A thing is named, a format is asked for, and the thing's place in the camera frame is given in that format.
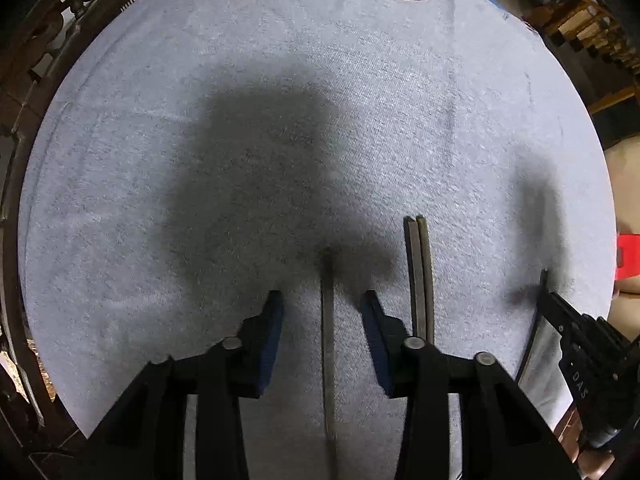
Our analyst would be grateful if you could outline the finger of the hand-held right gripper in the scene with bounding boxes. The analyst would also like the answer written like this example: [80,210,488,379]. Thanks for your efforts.
[539,269,588,333]

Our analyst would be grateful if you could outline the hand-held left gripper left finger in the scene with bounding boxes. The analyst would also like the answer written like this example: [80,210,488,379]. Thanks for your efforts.
[87,290,286,480]

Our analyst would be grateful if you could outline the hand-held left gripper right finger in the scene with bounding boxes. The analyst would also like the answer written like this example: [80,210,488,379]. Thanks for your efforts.
[361,290,576,480]

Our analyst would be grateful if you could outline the red plastic child chair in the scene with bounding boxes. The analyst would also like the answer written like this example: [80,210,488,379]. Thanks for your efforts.
[616,233,640,281]

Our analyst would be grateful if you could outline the beige sofa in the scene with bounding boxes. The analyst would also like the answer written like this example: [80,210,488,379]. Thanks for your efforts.
[602,135,640,321]

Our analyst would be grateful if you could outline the wooden stair railing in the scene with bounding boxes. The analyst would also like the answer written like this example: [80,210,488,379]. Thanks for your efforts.
[500,0,640,116]

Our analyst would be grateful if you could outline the carved wooden sideboard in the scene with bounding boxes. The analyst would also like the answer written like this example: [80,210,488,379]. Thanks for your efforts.
[0,0,193,480]

